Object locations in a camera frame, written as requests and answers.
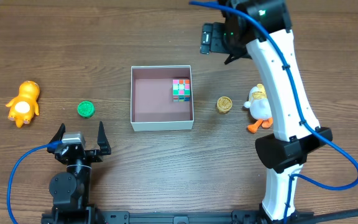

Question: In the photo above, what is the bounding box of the green round wheel toy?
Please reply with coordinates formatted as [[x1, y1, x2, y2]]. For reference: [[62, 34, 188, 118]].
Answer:
[[77, 101, 95, 118]]

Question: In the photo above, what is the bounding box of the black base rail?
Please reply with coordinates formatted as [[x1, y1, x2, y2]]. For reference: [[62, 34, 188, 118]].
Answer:
[[40, 210, 315, 224]]

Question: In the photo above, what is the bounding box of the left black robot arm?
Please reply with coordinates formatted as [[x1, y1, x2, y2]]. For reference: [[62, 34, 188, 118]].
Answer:
[[41, 123, 111, 224]]

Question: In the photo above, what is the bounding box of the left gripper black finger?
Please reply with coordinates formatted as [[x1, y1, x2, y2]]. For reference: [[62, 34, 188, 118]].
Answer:
[[47, 123, 65, 153], [97, 121, 111, 156]]

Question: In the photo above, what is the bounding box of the white box pink interior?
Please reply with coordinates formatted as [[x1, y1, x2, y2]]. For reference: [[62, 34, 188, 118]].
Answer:
[[130, 65, 195, 131]]

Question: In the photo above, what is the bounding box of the orange dinosaur figure toy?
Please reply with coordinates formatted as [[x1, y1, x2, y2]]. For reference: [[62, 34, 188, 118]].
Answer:
[[6, 80, 40, 128]]

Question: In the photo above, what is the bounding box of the thick black cable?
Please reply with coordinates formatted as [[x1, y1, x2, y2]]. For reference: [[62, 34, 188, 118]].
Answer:
[[303, 205, 358, 224]]

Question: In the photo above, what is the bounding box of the multicoloured puzzle cube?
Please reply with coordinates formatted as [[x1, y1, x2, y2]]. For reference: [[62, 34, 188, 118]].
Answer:
[[172, 79, 191, 102]]

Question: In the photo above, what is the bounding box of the left blue cable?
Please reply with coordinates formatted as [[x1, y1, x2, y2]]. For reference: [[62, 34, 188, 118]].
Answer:
[[6, 140, 64, 224]]

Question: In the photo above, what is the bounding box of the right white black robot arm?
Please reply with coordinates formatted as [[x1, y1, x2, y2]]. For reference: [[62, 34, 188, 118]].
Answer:
[[209, 1, 333, 223]]

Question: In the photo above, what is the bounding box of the white plush duck toy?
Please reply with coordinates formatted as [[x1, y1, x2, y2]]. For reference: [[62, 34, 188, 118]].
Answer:
[[244, 83, 273, 133]]

